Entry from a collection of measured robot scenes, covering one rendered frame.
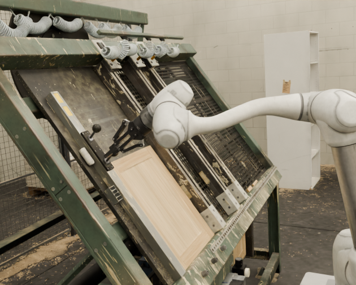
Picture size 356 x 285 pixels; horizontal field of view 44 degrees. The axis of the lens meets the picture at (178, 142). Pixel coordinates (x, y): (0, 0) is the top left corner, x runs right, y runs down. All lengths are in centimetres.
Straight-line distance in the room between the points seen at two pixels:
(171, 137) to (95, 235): 50
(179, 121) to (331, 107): 48
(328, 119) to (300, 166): 460
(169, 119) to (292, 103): 47
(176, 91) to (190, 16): 645
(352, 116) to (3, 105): 124
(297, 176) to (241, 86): 218
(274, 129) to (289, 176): 66
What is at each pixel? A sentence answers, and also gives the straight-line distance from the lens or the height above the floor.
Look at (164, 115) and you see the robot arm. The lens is 144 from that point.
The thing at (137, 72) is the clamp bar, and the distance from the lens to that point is 262.
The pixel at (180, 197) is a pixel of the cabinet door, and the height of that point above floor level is 110.
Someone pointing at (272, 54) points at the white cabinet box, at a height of 179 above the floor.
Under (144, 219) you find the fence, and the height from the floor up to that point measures 113.
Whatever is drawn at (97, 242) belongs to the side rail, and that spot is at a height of 113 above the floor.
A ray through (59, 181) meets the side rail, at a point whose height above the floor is 136.
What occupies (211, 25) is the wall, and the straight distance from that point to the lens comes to 780.
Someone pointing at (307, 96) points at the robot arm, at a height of 161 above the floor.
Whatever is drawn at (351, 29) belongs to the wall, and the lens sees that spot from 718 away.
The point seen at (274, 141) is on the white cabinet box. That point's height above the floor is 65.
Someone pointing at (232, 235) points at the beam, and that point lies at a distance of 238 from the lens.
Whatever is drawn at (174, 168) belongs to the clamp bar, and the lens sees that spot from 228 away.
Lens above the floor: 176
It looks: 10 degrees down
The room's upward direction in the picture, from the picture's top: 4 degrees counter-clockwise
